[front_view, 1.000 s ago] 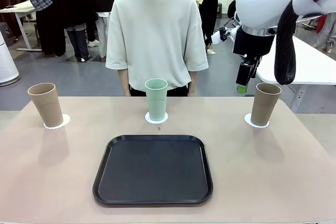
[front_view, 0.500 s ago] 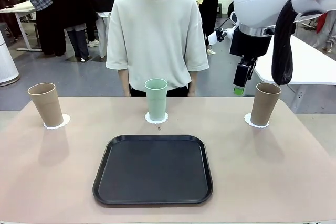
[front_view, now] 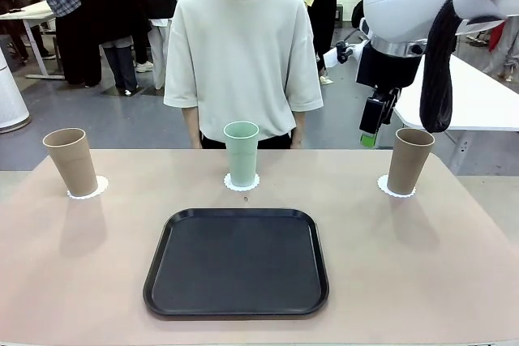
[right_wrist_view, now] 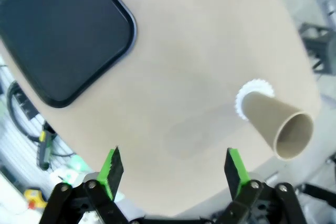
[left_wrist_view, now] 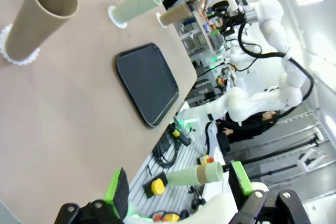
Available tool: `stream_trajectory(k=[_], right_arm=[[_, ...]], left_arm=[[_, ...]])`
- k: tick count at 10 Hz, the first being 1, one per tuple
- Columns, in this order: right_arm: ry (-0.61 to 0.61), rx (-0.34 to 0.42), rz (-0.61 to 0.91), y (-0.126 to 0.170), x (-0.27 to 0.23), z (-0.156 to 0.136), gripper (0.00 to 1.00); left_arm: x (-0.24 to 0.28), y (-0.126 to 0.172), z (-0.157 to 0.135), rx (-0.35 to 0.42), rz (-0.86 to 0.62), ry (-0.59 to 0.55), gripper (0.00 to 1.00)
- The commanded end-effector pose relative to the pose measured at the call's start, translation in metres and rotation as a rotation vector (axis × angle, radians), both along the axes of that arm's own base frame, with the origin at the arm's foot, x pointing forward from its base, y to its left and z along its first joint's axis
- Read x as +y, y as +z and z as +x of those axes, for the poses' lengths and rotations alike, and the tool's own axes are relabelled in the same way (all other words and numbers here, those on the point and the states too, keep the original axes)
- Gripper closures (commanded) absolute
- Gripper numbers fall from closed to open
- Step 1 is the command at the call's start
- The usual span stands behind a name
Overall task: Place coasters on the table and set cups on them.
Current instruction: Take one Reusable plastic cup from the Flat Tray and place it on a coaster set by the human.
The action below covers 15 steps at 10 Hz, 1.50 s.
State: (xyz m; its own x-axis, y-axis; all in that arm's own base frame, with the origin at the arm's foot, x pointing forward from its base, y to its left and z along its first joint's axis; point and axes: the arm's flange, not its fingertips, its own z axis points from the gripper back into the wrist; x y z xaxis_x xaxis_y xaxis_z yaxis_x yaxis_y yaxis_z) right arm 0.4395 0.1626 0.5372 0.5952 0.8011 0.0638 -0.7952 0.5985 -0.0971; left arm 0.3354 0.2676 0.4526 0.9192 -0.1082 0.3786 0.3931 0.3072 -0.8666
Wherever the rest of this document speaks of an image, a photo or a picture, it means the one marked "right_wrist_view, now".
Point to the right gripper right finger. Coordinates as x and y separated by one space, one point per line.
237 175

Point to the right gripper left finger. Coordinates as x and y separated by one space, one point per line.
107 179

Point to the brown cup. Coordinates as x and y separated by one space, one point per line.
265 113

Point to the green and black tool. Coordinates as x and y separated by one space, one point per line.
44 148

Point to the yellow box with red button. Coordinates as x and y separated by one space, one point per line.
34 195

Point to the white scalloped paper coaster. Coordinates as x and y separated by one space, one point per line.
256 86

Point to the black power strip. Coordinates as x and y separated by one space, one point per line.
26 103

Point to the black plastic tray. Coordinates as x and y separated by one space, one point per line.
60 32

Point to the black metal frame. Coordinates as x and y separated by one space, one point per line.
323 37
320 193

